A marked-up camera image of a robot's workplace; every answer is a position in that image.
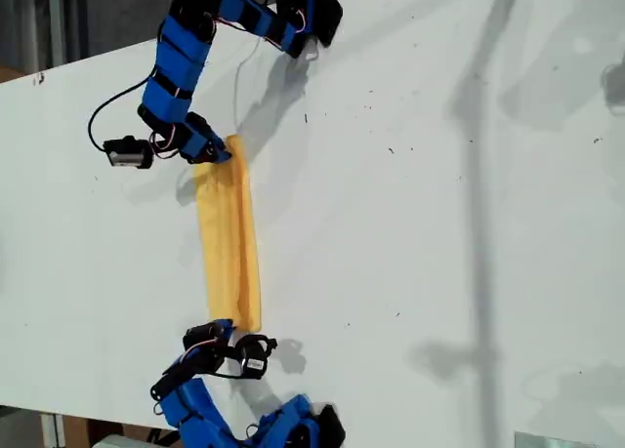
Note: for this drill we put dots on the grey metal table leg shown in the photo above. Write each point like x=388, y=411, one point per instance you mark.
x=53, y=431

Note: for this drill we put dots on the white box under table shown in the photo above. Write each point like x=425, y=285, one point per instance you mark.
x=117, y=442

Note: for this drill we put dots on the camera black stalk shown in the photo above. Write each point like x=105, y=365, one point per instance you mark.
x=163, y=150
x=229, y=353

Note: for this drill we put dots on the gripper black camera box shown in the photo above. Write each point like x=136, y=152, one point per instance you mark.
x=129, y=152
x=254, y=355

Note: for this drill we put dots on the yellow square microfibre towel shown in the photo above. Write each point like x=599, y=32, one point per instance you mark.
x=224, y=243

